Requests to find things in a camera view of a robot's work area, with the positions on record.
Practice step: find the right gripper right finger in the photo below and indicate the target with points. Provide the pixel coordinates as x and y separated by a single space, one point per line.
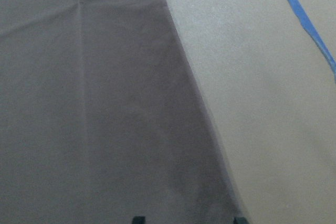
240 220

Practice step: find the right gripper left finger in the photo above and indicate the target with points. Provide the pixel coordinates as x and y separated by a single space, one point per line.
138 220

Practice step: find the dark brown t-shirt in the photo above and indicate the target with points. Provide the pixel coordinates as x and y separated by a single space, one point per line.
101 119

